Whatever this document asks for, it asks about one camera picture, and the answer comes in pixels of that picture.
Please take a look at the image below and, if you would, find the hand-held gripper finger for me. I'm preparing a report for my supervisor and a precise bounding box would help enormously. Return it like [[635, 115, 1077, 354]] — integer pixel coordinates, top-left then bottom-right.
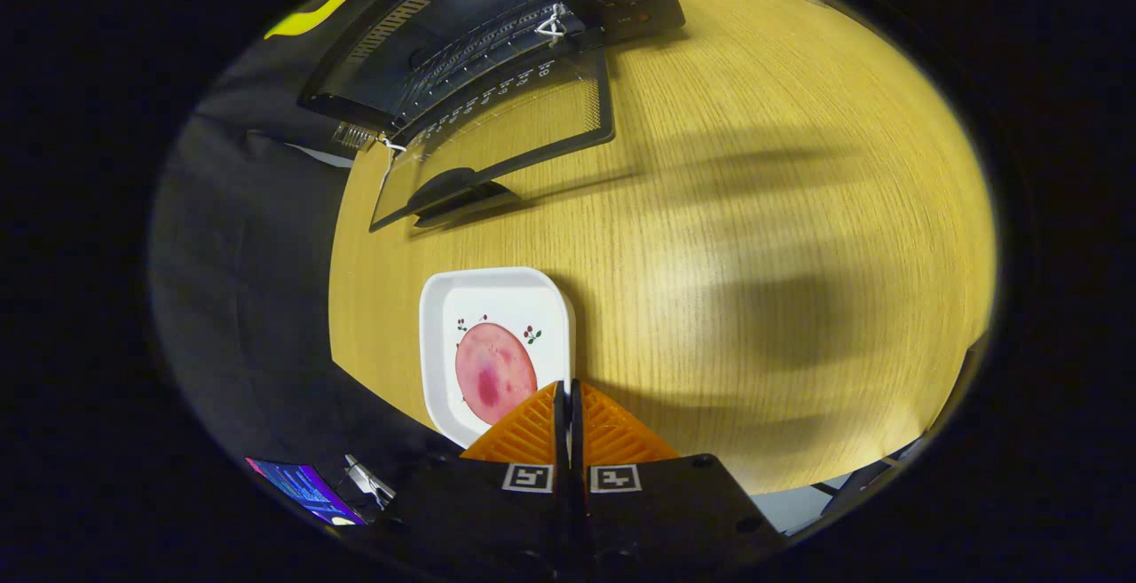
[[569, 379, 786, 577], [373, 379, 570, 579]]

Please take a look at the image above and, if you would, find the pink ham slice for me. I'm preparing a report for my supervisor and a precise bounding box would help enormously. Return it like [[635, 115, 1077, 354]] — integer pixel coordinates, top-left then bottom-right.
[[455, 322, 539, 426]]

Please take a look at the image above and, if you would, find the white square plate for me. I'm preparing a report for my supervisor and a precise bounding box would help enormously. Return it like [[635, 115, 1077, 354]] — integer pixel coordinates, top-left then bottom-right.
[[419, 267, 577, 449]]

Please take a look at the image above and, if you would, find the black toaster oven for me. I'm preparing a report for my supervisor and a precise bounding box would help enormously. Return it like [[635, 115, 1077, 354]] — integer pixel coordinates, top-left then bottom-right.
[[297, 0, 686, 233]]

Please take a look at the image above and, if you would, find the silver metal clip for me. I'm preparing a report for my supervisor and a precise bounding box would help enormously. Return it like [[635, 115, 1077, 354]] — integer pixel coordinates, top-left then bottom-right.
[[344, 454, 396, 508]]

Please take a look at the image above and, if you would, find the lit display screen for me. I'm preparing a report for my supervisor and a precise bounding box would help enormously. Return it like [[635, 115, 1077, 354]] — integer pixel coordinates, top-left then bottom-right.
[[246, 457, 367, 527]]

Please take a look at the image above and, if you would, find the black backdrop cloth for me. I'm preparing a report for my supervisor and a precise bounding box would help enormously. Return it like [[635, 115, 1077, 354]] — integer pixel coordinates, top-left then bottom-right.
[[149, 0, 462, 495]]

